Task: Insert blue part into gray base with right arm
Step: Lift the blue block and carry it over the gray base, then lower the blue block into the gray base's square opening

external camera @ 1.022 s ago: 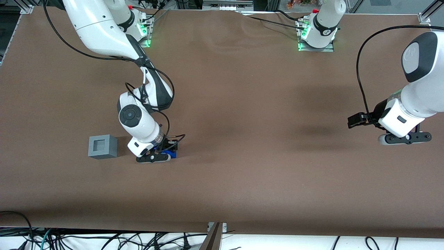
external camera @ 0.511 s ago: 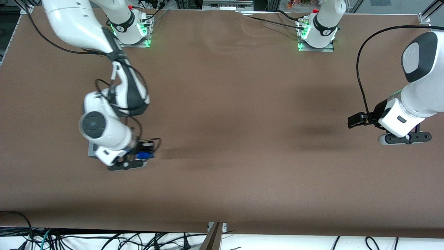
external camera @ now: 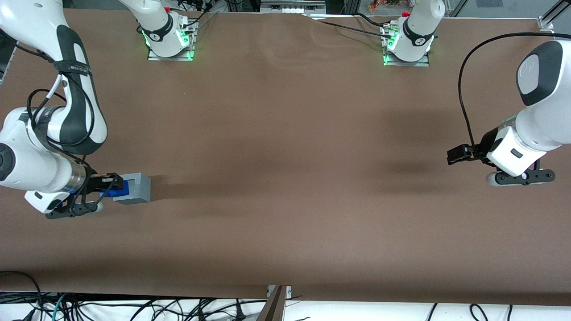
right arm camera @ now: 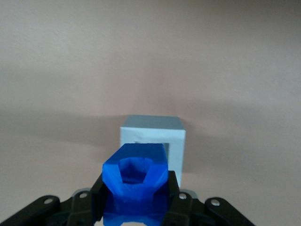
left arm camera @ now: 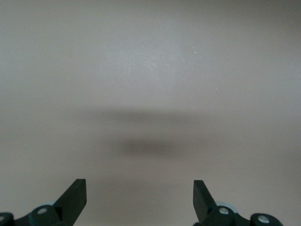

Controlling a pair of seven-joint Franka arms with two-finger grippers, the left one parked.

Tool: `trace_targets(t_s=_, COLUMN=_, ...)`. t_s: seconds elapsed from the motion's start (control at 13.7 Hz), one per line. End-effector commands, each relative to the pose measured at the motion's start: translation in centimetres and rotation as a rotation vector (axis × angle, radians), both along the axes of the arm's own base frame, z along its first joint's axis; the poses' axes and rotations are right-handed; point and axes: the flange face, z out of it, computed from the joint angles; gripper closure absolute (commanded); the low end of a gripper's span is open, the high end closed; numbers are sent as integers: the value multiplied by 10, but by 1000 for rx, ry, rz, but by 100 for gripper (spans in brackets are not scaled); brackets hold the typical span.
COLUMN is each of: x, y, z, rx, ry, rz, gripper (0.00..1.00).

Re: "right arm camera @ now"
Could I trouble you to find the blue plastic part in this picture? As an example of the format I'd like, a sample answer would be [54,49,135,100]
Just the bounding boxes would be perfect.
[102,143,170,226]

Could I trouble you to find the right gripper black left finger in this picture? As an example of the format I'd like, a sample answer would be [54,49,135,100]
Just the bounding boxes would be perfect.
[0,174,108,226]

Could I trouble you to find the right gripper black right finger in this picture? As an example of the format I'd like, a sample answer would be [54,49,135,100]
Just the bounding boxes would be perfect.
[161,170,255,226]

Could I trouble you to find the brown table cover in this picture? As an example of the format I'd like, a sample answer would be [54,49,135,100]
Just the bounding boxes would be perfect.
[0,0,301,226]

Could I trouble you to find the gray cube base with hole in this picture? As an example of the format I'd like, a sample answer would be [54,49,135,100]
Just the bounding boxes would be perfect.
[119,114,187,189]

